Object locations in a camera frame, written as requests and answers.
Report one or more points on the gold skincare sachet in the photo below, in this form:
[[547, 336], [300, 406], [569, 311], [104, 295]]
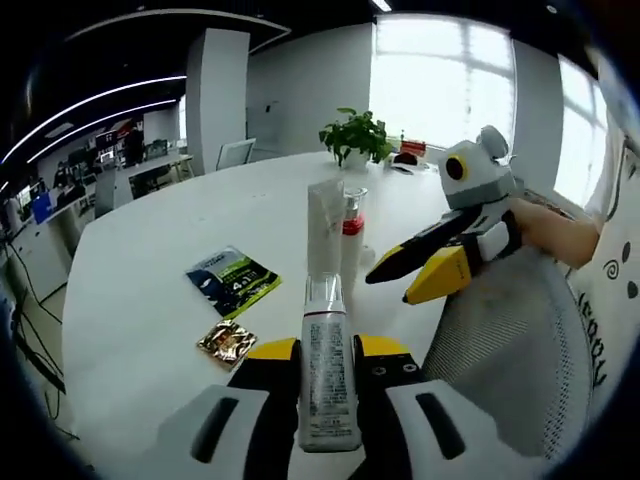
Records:
[[227, 345]]

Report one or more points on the green black skincare mask packet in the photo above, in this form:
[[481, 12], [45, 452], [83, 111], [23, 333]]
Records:
[[235, 282]]

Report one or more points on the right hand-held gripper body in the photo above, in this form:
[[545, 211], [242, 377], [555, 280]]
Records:
[[480, 175]]

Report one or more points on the small white skincare bottle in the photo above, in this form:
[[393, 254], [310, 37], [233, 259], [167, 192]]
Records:
[[327, 380]]

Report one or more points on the red box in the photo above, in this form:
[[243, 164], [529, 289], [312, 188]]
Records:
[[414, 147]]

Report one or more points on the grey office chair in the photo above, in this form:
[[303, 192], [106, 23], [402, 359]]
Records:
[[106, 192]]

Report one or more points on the blue box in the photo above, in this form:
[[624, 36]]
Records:
[[43, 210]]

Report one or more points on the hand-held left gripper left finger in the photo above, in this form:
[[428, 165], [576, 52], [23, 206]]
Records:
[[270, 410]]

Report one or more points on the grey mesh chair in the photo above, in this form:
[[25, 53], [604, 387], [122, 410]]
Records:
[[500, 350]]

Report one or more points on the white office chair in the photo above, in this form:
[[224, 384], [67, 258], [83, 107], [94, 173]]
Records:
[[237, 155]]

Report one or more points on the tall red-collared skincare bottle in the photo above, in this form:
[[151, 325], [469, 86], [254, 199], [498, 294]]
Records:
[[352, 250]]

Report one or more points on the person's right hand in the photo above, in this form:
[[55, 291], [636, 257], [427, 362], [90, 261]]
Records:
[[537, 225]]

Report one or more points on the potted green plant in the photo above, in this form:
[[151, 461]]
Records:
[[357, 132]]

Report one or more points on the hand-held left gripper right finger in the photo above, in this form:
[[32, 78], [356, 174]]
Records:
[[385, 410]]

